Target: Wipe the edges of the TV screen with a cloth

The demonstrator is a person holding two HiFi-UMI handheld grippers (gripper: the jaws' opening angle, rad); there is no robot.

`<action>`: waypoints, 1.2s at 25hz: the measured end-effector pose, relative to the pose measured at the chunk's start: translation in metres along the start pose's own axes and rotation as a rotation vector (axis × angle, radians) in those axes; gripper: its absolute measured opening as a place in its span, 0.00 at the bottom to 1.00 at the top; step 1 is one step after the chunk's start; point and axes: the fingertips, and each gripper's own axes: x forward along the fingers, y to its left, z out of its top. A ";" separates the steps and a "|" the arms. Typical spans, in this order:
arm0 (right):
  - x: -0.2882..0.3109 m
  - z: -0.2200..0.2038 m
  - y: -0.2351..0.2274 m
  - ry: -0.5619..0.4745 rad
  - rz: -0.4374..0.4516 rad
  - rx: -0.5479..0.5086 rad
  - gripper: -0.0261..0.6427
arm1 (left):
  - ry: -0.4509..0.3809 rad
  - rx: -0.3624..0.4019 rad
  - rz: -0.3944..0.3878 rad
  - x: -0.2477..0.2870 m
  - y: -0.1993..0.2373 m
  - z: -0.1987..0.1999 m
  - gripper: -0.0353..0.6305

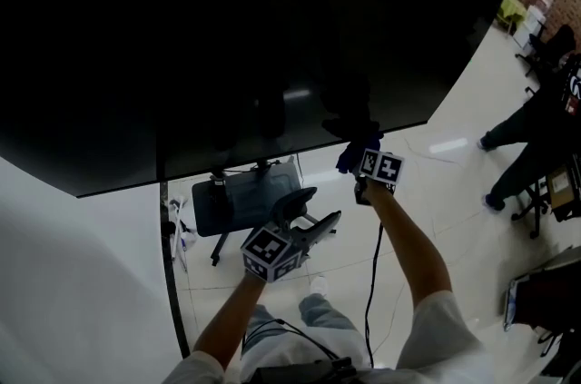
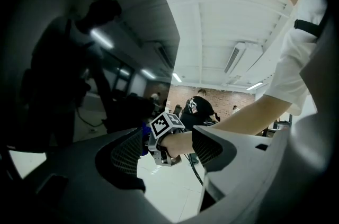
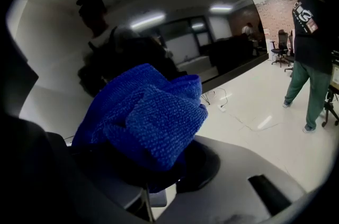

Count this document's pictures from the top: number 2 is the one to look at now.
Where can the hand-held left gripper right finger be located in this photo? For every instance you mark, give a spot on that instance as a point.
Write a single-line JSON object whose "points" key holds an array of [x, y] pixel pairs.
{"points": [[246, 159]]}

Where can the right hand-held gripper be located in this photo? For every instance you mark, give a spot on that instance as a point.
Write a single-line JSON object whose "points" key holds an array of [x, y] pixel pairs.
{"points": [[167, 123]]}

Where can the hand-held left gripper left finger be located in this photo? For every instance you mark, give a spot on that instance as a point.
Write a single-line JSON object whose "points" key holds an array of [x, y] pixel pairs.
{"points": [[87, 164]]}

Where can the blue cloth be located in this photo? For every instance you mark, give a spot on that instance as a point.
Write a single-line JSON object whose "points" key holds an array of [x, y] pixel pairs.
{"points": [[145, 138]]}

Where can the person's right forearm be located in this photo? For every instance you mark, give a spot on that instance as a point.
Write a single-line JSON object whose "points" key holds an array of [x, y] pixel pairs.
{"points": [[238, 119]]}

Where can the person's right hand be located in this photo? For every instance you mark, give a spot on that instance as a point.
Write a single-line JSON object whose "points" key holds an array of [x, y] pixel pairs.
{"points": [[178, 144]]}

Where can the long ceiling light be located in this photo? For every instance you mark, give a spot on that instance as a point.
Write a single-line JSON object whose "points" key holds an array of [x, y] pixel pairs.
{"points": [[177, 78], [254, 85]]}

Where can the white ceiling air conditioner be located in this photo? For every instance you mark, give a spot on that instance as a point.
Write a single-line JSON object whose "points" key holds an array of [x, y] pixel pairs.
{"points": [[242, 57]]}

